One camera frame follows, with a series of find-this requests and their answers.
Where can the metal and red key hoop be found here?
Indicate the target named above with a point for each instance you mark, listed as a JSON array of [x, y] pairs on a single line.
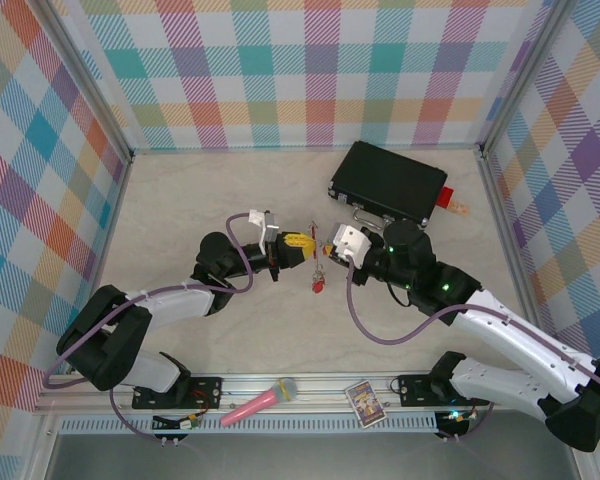
[[313, 235]]

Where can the red key tag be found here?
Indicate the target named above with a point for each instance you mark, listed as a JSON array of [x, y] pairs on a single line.
[[318, 287]]

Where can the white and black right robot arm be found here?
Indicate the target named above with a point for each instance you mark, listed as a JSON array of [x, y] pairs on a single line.
[[500, 385]]

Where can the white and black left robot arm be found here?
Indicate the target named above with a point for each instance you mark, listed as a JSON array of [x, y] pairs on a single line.
[[152, 372]]

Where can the red block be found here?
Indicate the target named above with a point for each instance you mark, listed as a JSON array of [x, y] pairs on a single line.
[[445, 197]]

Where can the black carrying case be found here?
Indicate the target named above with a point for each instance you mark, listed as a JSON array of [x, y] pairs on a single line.
[[387, 175]]

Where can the pink toy microphone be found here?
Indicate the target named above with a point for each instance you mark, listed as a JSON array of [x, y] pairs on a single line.
[[252, 402]]

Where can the small picture card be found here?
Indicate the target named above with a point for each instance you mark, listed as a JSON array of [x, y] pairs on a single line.
[[366, 404]]

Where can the grey metal shelf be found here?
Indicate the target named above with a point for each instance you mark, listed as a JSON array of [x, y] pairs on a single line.
[[305, 457]]

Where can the aluminium back rail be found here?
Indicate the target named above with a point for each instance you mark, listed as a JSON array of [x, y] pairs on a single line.
[[305, 149]]

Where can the aluminium side rail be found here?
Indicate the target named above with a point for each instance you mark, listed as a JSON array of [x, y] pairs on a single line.
[[109, 235], [511, 250]]

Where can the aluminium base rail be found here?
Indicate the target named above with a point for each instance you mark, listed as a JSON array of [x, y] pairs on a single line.
[[320, 385]]

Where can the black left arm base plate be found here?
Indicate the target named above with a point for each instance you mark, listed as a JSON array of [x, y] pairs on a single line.
[[205, 392]]

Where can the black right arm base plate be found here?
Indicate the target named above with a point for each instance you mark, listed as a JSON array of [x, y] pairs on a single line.
[[415, 390]]

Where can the aluminium frame post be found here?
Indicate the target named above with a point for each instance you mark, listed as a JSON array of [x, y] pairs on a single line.
[[525, 77], [87, 80]]

